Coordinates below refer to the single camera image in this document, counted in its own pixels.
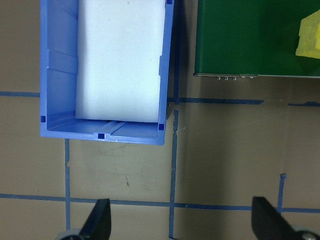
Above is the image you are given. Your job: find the yellow foam block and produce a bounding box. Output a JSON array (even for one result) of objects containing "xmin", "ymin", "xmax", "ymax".
[{"xmin": 295, "ymin": 9, "xmax": 320, "ymax": 59}]

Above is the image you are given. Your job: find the blue plastic storage bin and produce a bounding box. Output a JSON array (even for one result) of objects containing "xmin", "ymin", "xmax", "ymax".
[{"xmin": 39, "ymin": 0, "xmax": 176, "ymax": 147}]

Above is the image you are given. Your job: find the white foam pad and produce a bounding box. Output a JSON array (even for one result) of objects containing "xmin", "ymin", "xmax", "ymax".
[{"xmin": 74, "ymin": 0, "xmax": 168, "ymax": 124}]

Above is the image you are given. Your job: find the green conveyor belt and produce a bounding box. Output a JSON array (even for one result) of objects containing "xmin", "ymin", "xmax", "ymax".
[{"xmin": 192, "ymin": 0, "xmax": 320, "ymax": 82}]

